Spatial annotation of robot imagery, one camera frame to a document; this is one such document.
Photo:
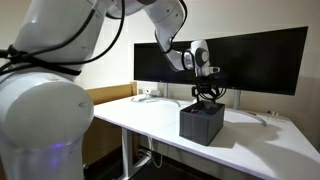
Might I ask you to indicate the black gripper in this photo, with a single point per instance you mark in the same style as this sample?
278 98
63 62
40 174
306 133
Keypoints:
206 87

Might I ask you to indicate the dark grey storage box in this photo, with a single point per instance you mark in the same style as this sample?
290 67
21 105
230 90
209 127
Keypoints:
199 129

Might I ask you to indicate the navy blue cloth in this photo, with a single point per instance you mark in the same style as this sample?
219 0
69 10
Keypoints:
207 109

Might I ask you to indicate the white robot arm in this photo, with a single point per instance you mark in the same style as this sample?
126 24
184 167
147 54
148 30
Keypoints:
43 113

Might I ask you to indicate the pink patterned cloth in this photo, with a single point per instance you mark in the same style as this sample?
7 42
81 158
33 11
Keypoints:
193 111

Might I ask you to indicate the silver curved monitor stand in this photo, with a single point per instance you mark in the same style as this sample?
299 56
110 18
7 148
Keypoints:
236 108

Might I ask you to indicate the white power adapter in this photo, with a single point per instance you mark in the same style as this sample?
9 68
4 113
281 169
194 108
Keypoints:
151 92

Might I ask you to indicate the large black left monitor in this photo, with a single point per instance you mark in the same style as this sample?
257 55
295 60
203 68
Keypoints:
262 62

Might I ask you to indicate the brown wooden panel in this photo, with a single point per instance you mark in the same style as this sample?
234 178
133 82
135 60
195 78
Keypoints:
102 137

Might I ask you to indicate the white desk leg frame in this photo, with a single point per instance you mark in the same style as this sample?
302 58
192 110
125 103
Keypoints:
130 167

